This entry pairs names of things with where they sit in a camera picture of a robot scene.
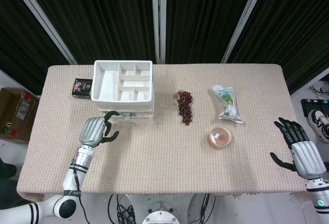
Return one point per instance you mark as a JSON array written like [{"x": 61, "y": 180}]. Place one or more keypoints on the black floor device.
[{"x": 306, "y": 105}]

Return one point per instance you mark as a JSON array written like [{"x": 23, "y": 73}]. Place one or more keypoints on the white plastic drawer organizer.
[{"x": 108, "y": 88}]

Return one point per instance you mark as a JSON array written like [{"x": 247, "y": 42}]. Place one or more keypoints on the black pleated curtain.
[
  {"x": 102, "y": 18},
  {"x": 15, "y": 41},
  {"x": 203, "y": 18},
  {"x": 295, "y": 28}
]

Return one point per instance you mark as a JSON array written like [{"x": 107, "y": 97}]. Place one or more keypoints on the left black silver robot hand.
[{"x": 91, "y": 131}]

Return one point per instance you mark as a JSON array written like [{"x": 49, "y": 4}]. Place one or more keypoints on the small black printed box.
[{"x": 82, "y": 88}]

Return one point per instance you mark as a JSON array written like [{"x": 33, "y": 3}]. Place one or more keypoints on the round tub of rubber bands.
[{"x": 219, "y": 138}]

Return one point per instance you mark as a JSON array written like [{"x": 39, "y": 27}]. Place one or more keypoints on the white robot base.
[{"x": 160, "y": 213}]

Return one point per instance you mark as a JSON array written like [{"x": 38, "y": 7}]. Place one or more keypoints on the bunch of red grapes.
[{"x": 184, "y": 105}]

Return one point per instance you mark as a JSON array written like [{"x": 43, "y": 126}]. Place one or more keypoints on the black and white sneaker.
[{"x": 318, "y": 123}]

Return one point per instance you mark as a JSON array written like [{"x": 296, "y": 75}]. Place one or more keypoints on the grey metal frame post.
[
  {"x": 41, "y": 18},
  {"x": 158, "y": 18},
  {"x": 244, "y": 18}
]

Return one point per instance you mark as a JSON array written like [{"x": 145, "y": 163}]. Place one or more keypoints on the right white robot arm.
[{"x": 318, "y": 198}]

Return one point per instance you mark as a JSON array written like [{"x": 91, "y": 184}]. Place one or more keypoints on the crumpled silver snack bag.
[{"x": 228, "y": 100}]

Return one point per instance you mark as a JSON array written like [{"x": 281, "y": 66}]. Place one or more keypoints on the beige woven tablecloth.
[{"x": 167, "y": 162}]

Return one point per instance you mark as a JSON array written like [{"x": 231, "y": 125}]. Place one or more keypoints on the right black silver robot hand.
[{"x": 308, "y": 159}]

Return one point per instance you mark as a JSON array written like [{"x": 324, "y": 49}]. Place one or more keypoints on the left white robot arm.
[{"x": 69, "y": 180}]

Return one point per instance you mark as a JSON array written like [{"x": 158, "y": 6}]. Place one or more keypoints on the brown cardboard box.
[{"x": 15, "y": 113}]

